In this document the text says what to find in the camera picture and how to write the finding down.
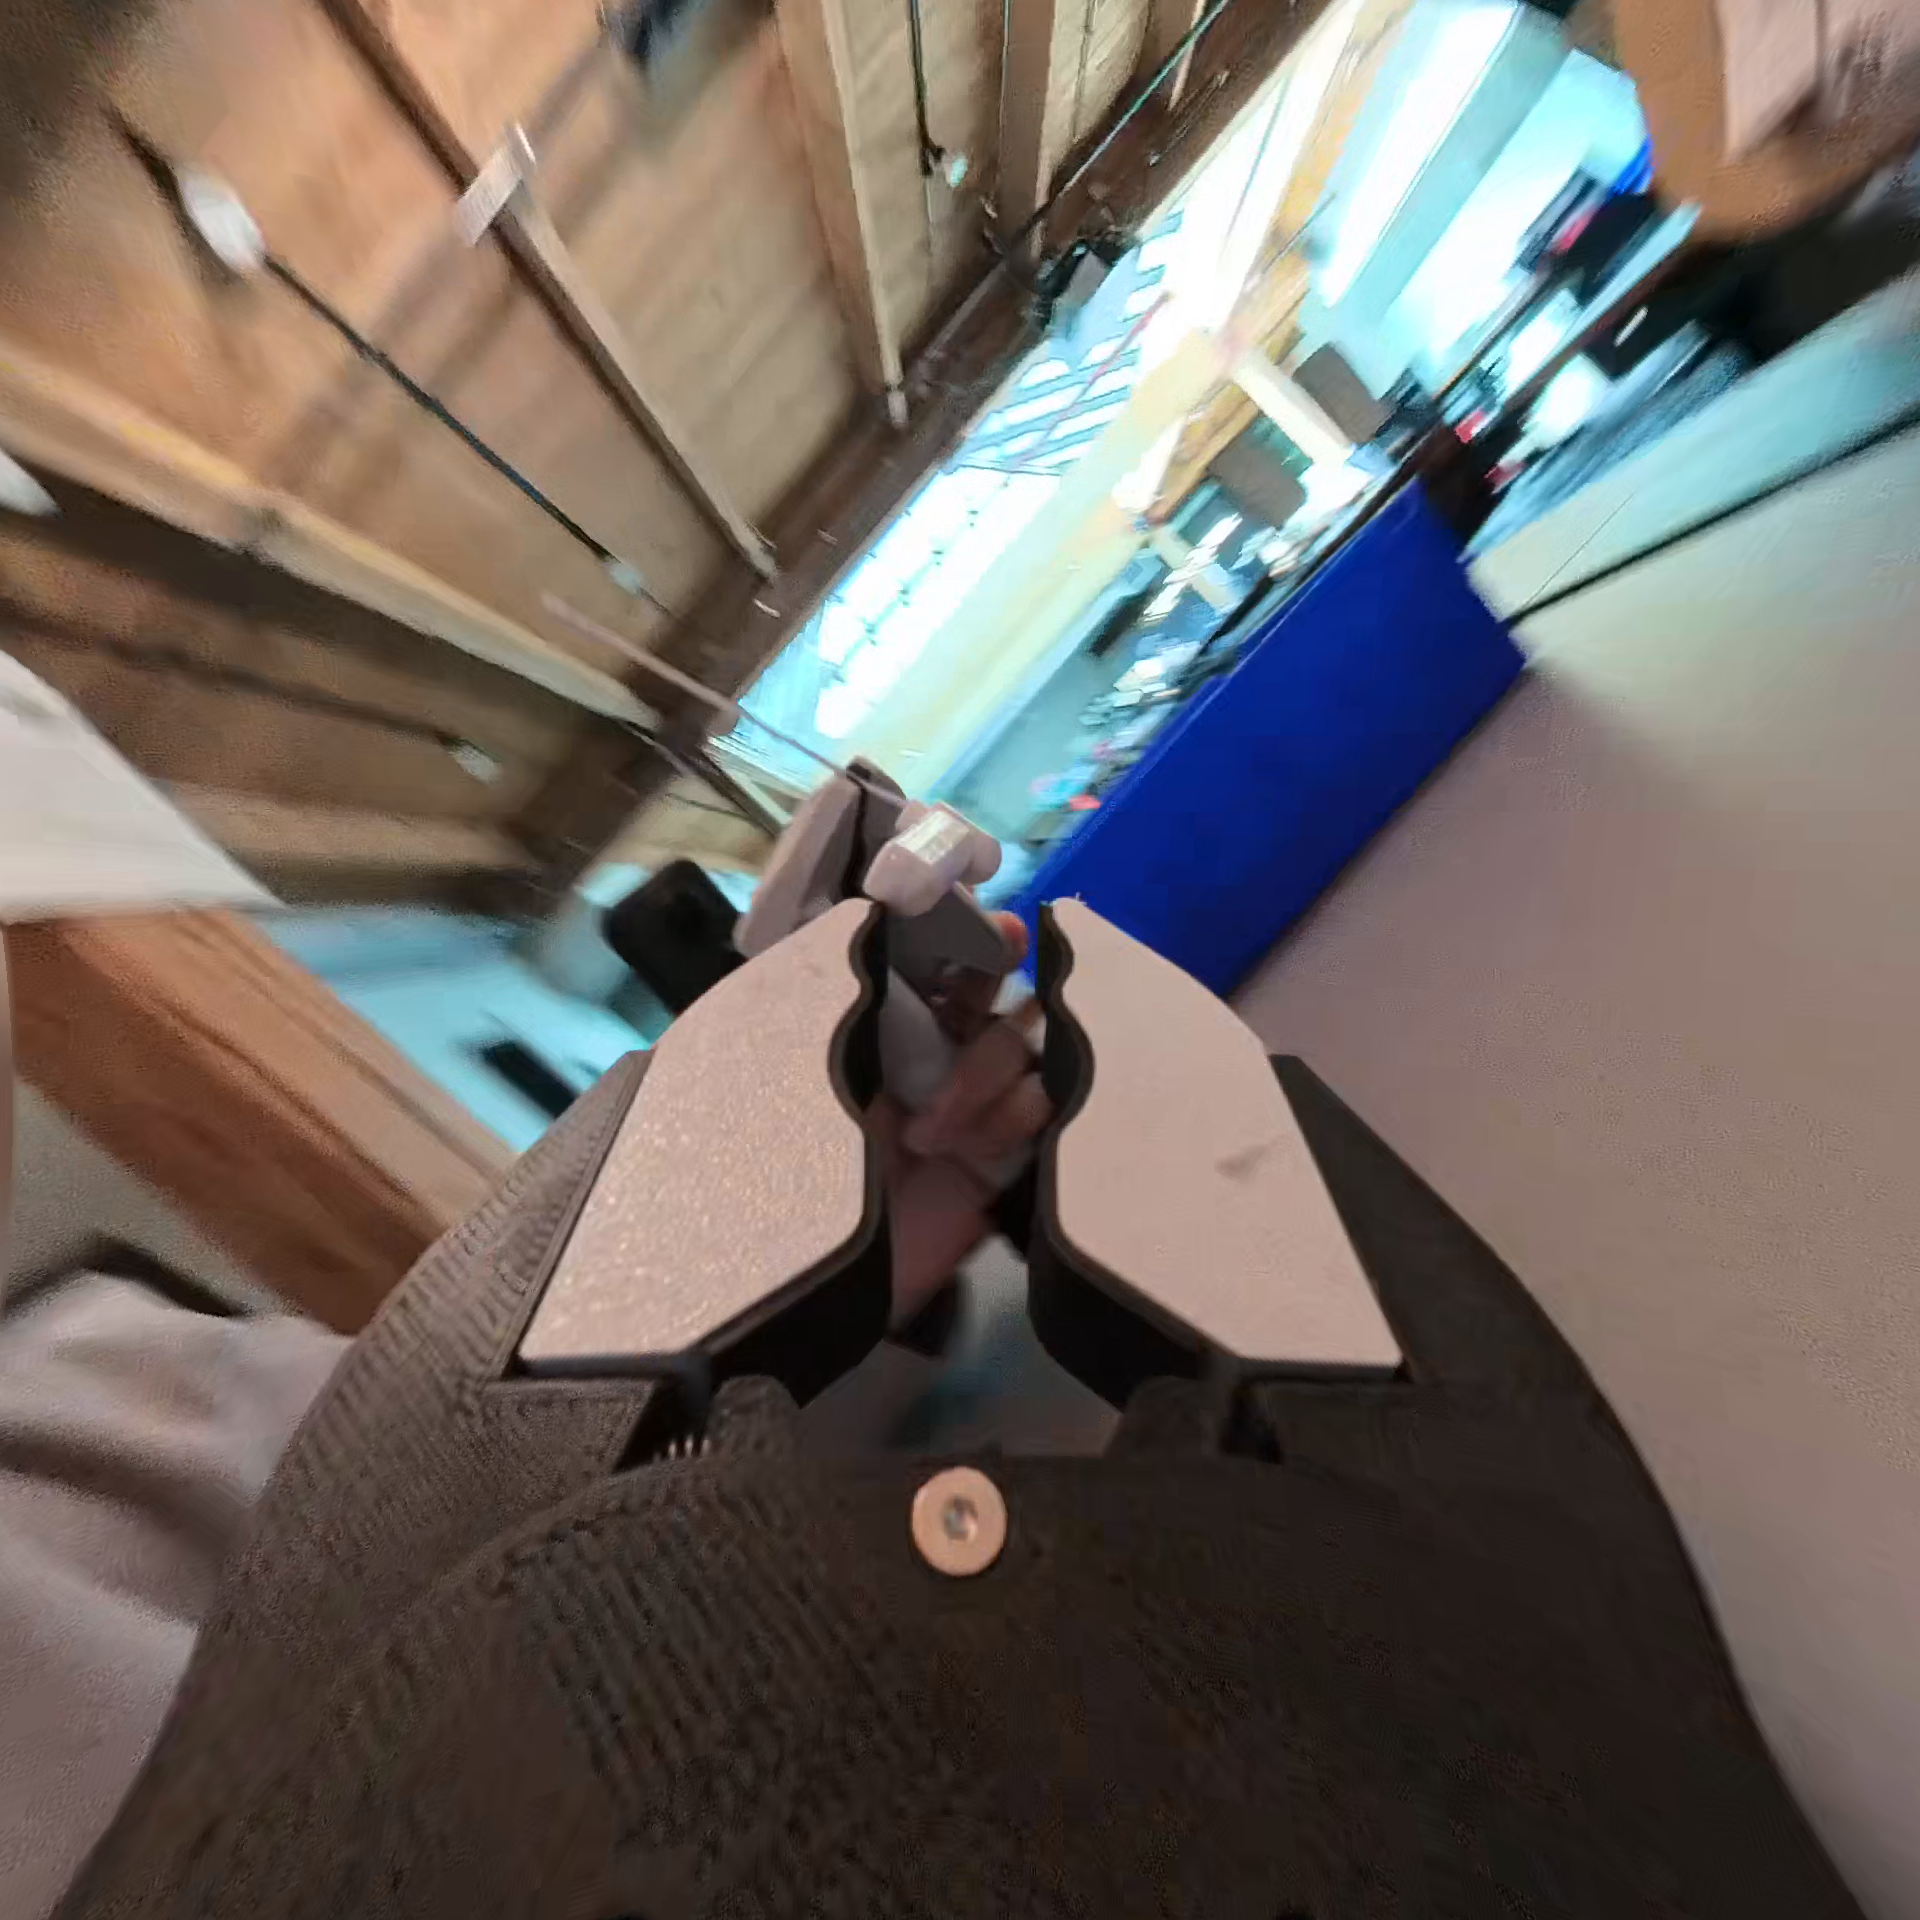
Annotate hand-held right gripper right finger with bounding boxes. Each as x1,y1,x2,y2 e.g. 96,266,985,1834
1024,897,1409,1412

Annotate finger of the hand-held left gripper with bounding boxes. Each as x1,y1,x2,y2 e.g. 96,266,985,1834
884,897,1013,999
732,778,874,963

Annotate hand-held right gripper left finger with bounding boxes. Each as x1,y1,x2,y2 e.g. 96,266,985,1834
514,897,898,1403

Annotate blue plastic bin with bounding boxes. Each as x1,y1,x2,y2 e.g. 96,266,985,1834
1009,479,1529,999

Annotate grey desk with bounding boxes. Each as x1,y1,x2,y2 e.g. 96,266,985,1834
1229,269,1920,1920

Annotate person's left hand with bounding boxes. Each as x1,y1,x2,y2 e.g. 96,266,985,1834
892,914,1056,1327

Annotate printed paper sheets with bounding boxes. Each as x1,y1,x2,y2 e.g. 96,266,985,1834
0,652,280,924

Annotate person's grey sweatshirt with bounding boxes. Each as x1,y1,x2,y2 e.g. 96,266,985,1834
0,1275,354,1920

